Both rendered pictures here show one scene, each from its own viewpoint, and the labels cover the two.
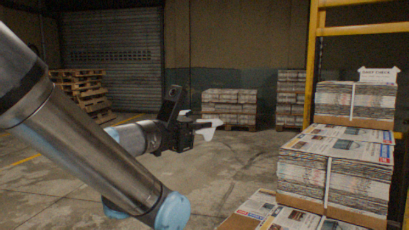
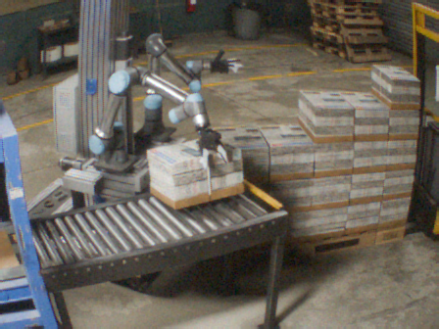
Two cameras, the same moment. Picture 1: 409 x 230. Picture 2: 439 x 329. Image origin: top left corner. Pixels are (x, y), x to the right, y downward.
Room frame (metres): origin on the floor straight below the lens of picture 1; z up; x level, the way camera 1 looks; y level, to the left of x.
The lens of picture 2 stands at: (-2.01, -2.76, 2.22)
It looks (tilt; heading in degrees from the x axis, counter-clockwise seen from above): 23 degrees down; 47
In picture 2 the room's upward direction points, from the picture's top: straight up
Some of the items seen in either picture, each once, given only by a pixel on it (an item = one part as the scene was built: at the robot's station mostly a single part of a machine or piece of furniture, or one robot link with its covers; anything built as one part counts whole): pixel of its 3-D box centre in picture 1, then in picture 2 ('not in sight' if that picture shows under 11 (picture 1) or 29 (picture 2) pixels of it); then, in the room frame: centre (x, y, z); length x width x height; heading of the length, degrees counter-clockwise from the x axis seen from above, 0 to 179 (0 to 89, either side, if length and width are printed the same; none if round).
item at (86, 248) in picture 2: not in sight; (80, 239); (-0.84, -0.54, 0.77); 0.47 x 0.05 x 0.05; 77
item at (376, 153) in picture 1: (337, 146); (326, 99); (1.04, -0.54, 1.06); 0.37 x 0.29 x 0.01; 56
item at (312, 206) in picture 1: (332, 195); (325, 128); (1.04, -0.53, 0.86); 0.38 x 0.29 x 0.04; 56
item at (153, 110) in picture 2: not in sight; (153, 106); (0.27, 0.25, 0.98); 0.13 x 0.12 x 0.14; 51
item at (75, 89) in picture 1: (77, 95); (347, 21); (6.79, 3.09, 0.65); 1.33 x 0.94 x 1.30; 171
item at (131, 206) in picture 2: not in sight; (148, 224); (-0.46, -0.63, 0.77); 0.47 x 0.05 x 0.05; 77
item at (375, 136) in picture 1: (347, 132); (363, 100); (1.27, -0.70, 1.06); 0.37 x 0.28 x 0.01; 57
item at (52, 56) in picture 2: not in sight; (84, 35); (2.70, 5.44, 0.55); 1.80 x 0.70 x 1.09; 167
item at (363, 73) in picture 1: (363, 81); (438, 77); (1.90, -1.12, 1.27); 0.57 x 0.01 x 0.65; 56
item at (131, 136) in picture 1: (115, 145); (194, 66); (0.55, 0.18, 1.21); 0.11 x 0.08 x 0.09; 141
